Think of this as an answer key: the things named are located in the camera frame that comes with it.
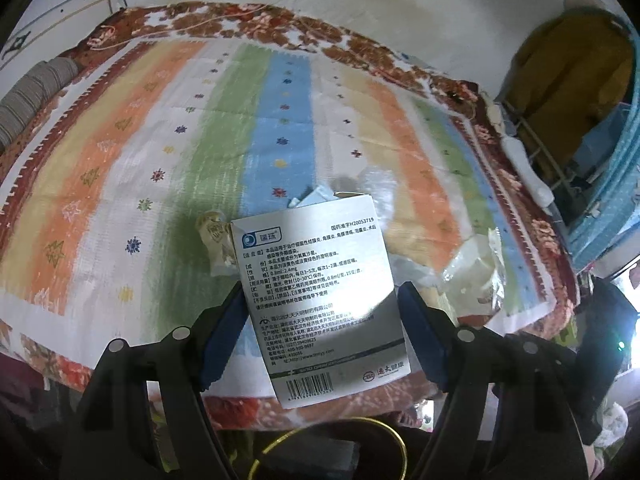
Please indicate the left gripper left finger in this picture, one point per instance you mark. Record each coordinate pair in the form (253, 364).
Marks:
(222, 338)

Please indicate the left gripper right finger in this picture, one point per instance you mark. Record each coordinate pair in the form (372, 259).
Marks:
(428, 330)

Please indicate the cream snack wrapper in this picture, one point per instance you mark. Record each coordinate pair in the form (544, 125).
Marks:
(474, 282)

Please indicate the clear plastic bag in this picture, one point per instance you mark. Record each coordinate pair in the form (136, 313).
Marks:
(404, 236)

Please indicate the white medicine box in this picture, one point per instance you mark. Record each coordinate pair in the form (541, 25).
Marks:
(322, 299)

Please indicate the light blue face mask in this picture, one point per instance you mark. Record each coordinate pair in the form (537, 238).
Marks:
(320, 194)

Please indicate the striped colourful bed mat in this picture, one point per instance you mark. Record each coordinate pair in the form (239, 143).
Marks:
(98, 215)

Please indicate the blue patterned cloth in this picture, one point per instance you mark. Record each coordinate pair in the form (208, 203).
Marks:
(616, 195)

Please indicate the yellow hanging garment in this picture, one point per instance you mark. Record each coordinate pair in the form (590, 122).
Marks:
(568, 76)

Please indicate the grey ribbed pillow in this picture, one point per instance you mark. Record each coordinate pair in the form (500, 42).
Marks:
(31, 93)

